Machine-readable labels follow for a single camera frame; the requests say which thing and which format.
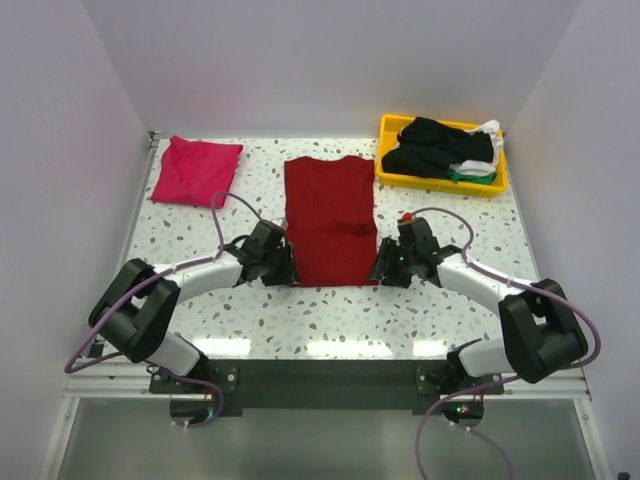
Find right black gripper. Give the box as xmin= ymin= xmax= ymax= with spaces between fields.
xmin=366 ymin=237 xmax=417 ymax=289

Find dark red t shirt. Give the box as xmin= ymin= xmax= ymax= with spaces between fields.
xmin=284 ymin=156 xmax=378 ymax=288

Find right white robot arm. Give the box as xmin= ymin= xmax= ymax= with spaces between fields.
xmin=370 ymin=216 xmax=588 ymax=393

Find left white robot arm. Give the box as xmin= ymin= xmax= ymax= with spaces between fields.
xmin=88 ymin=220 xmax=299 ymax=392

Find green t shirt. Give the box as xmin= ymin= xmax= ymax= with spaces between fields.
xmin=447 ymin=169 xmax=497 ymax=185

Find black t shirt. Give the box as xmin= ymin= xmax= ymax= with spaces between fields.
xmin=382 ymin=117 xmax=463 ymax=179

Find white t shirt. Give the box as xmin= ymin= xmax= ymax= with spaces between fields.
xmin=449 ymin=120 xmax=504 ymax=178

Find folded pink t shirt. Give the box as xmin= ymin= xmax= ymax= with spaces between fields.
xmin=151 ymin=136 xmax=244 ymax=208

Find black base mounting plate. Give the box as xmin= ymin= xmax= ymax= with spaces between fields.
xmin=149 ymin=358 xmax=504 ymax=417

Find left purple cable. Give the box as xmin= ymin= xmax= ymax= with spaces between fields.
xmin=64 ymin=192 xmax=264 ymax=429

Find aluminium frame rail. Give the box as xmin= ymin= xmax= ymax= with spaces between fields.
xmin=64 ymin=131 xmax=164 ymax=398

